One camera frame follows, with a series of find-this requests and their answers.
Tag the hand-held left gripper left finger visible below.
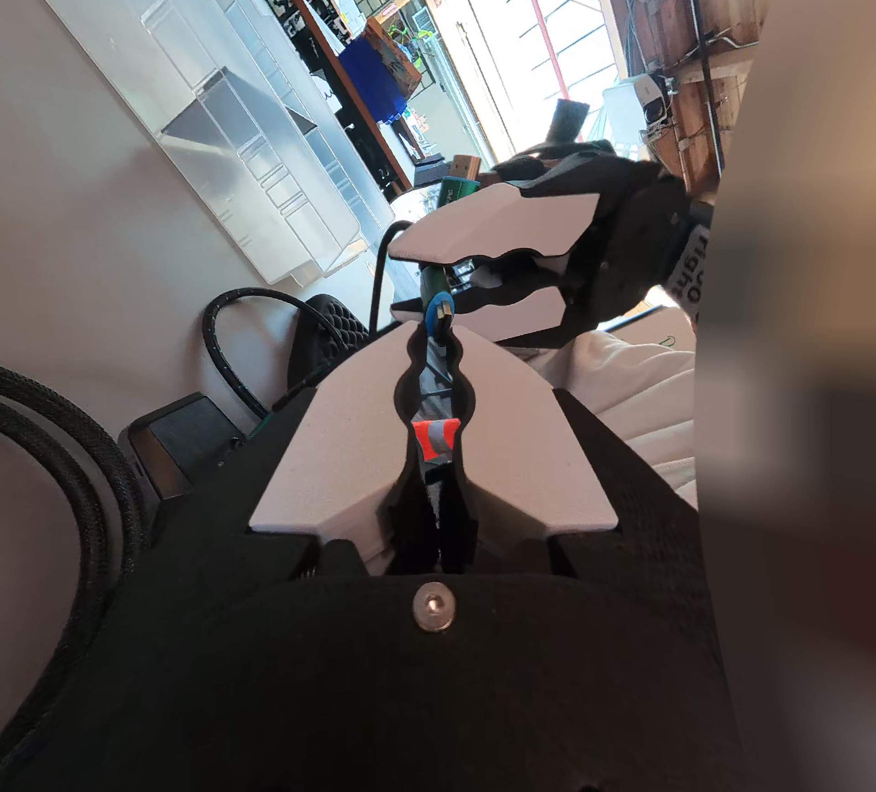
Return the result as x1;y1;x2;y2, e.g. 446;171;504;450
248;320;439;570

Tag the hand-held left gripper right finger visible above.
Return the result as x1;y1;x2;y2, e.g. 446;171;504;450
438;325;620;570

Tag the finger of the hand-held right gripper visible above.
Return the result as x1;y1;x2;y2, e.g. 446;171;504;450
390;272;579;349
387;183;601;273

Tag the green plug braided HDMI cable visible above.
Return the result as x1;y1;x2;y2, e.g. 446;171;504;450
370;220;458;347
204;286;329;427

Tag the black HDMI switch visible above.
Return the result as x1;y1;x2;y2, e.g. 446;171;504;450
118;393;249;504

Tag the thick black braided switch cable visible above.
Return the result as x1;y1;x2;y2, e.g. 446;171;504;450
0;366;150;745

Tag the clear plastic bin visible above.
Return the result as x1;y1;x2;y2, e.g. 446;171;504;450
226;0;399;280
0;0;364;288

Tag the person's white hoodie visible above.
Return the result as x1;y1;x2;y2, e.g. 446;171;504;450
527;327;699;512

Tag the black bumpy wrist rest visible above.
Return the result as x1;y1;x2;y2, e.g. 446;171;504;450
287;292;374;391

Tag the blue storage bin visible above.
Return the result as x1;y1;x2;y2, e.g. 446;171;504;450
339;36;408;125

